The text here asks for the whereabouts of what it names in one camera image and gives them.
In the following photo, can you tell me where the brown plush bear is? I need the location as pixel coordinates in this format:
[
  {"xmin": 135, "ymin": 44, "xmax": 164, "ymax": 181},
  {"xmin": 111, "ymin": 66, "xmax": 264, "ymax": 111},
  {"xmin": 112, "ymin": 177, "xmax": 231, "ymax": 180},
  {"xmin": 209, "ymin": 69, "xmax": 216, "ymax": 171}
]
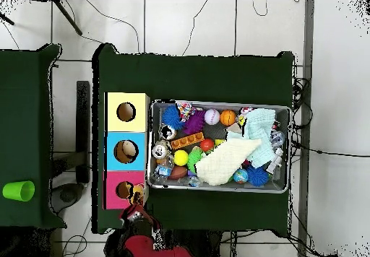
[{"xmin": 129, "ymin": 183, "xmax": 145, "ymax": 206}]

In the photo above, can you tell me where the cream waffle cloth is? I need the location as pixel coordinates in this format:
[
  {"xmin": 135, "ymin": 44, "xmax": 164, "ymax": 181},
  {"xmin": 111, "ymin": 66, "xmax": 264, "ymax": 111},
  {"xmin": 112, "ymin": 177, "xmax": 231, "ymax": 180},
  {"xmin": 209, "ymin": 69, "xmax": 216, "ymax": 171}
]
[{"xmin": 194, "ymin": 137, "xmax": 262, "ymax": 186}]

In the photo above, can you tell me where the mint green waffle cloth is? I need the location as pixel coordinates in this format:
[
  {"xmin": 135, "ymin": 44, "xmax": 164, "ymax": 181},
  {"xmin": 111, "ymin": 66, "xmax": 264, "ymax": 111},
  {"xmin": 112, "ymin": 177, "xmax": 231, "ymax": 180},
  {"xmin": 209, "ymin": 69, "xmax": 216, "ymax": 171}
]
[{"xmin": 226, "ymin": 108, "xmax": 277, "ymax": 168}]

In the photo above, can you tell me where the wooden three-hole box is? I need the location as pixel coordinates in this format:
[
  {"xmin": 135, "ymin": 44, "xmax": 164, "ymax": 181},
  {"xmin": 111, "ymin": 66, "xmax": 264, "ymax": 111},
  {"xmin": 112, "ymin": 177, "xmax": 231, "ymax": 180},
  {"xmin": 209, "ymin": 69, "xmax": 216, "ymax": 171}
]
[{"xmin": 103, "ymin": 92, "xmax": 150, "ymax": 210}]

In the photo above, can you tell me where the silver mesh bin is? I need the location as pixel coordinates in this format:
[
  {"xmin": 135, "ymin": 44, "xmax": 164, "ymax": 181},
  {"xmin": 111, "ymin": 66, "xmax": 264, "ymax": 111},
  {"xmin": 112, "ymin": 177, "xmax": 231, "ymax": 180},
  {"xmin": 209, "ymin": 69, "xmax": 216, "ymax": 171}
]
[{"xmin": 147, "ymin": 100, "xmax": 291, "ymax": 194}]

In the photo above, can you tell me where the grey floor base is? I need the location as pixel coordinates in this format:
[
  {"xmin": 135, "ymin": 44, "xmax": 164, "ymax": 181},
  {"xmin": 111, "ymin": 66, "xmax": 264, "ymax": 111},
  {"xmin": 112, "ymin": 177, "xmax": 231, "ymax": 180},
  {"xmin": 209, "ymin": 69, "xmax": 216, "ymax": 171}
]
[{"xmin": 48, "ymin": 182, "xmax": 85, "ymax": 214}]

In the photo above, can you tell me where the yellow ball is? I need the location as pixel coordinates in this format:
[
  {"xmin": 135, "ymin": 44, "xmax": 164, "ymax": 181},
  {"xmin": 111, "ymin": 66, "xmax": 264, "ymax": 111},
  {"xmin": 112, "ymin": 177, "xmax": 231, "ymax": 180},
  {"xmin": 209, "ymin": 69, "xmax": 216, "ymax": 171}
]
[{"xmin": 173, "ymin": 149, "xmax": 189, "ymax": 167}]

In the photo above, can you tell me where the orange toy brick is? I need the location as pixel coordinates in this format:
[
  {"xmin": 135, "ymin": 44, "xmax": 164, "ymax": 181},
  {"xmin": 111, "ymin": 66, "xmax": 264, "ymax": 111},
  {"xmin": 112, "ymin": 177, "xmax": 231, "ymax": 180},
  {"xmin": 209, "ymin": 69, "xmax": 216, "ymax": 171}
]
[{"xmin": 170, "ymin": 131, "xmax": 205, "ymax": 150}]

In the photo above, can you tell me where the red ball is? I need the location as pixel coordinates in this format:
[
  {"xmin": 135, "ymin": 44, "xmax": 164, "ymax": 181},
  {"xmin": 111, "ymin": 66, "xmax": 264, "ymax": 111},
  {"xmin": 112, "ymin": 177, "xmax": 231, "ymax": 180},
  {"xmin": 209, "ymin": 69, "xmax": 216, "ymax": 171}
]
[{"xmin": 199, "ymin": 138, "xmax": 215, "ymax": 152}]

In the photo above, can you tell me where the blue fuzzy ball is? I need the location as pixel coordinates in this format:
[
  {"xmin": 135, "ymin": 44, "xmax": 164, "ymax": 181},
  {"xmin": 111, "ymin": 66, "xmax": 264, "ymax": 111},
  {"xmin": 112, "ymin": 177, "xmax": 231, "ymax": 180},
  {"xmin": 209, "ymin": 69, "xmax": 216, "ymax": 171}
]
[{"xmin": 160, "ymin": 105, "xmax": 184, "ymax": 131}]

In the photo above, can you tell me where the purple spiky ball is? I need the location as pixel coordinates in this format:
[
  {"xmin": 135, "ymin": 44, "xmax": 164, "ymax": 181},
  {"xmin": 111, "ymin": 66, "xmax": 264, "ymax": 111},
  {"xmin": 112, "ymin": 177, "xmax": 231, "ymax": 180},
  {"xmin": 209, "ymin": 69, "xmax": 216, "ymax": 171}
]
[{"xmin": 182, "ymin": 110, "xmax": 206, "ymax": 135}]

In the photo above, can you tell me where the green plastic cup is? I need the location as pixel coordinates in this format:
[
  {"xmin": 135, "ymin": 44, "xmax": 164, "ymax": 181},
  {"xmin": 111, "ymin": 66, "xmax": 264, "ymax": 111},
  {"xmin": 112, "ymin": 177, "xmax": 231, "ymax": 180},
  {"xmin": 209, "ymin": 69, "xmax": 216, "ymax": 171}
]
[{"xmin": 2, "ymin": 180, "xmax": 35, "ymax": 202}]

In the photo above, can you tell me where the white toy baseball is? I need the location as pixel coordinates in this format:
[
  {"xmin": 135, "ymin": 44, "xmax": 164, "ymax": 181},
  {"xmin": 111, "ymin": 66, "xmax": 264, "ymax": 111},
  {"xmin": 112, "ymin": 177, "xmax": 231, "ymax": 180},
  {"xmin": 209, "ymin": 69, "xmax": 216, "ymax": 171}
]
[{"xmin": 204, "ymin": 108, "xmax": 221, "ymax": 126}]

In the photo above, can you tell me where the orange toy basketball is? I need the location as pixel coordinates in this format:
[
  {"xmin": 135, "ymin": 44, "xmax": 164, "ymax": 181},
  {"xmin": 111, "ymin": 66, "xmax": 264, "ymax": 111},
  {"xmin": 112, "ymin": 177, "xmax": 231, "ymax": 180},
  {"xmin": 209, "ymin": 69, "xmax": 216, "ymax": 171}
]
[{"xmin": 220, "ymin": 109, "xmax": 237, "ymax": 127}]

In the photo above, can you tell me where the dark green tablecloth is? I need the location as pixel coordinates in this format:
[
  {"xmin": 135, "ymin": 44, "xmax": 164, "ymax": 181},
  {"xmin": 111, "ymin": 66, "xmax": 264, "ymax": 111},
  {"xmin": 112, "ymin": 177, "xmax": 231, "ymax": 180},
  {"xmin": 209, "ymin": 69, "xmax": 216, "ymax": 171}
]
[
  {"xmin": 0, "ymin": 43, "xmax": 67, "ymax": 230},
  {"xmin": 92, "ymin": 43, "xmax": 296, "ymax": 238}
]

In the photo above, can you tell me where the black tripod leg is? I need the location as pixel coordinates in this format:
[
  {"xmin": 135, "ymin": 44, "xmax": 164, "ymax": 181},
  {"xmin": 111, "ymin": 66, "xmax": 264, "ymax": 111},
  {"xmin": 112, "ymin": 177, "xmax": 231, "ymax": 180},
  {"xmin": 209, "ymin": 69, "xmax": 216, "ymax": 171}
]
[
  {"xmin": 53, "ymin": 0, "xmax": 83, "ymax": 36},
  {"xmin": 0, "ymin": 11, "xmax": 14, "ymax": 26}
]

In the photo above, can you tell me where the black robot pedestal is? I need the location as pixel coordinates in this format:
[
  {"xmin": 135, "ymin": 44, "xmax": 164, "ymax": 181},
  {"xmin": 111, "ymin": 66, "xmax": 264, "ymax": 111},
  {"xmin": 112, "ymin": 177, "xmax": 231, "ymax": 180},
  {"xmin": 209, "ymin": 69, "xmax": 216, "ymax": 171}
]
[{"xmin": 161, "ymin": 229, "xmax": 223, "ymax": 257}]

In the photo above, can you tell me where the black floor cable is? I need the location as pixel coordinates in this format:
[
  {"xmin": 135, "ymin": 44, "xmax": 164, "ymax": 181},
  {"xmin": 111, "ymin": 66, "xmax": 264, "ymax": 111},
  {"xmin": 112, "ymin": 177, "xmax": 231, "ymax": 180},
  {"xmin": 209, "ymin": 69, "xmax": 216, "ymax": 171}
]
[{"xmin": 291, "ymin": 141, "xmax": 370, "ymax": 158}]

